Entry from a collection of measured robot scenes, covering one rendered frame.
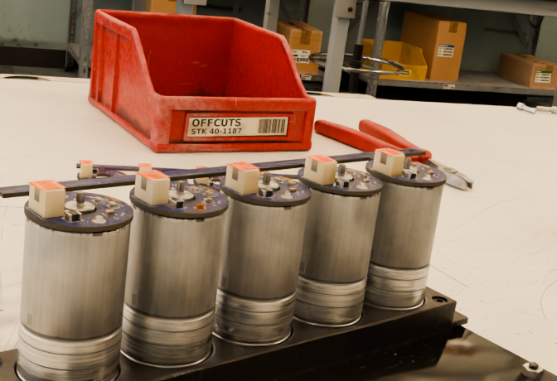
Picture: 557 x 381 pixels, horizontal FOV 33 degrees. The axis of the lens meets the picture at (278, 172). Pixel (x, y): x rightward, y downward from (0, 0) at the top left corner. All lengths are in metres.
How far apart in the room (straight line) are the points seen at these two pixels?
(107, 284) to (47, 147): 0.29
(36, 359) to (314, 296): 0.09
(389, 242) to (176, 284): 0.08
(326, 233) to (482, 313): 0.11
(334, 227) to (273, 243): 0.02
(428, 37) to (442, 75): 0.21
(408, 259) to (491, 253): 0.14
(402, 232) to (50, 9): 4.41
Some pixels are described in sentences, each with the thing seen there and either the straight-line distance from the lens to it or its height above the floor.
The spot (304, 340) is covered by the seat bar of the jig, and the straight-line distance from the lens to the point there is 0.27.
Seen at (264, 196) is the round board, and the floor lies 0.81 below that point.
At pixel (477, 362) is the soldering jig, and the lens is 0.30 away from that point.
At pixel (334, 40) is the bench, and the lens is 2.79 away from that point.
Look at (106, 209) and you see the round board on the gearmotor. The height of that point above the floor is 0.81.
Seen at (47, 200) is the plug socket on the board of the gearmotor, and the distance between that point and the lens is 0.22.
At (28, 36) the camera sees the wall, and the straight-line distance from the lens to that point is 4.68.
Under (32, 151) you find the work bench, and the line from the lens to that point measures 0.50.
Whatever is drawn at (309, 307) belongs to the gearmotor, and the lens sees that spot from 0.28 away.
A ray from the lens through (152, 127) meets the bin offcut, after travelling 0.51.
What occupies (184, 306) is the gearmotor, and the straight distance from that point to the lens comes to 0.24.
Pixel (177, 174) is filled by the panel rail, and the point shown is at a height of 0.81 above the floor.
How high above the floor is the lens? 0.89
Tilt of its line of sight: 16 degrees down
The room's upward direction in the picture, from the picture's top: 7 degrees clockwise
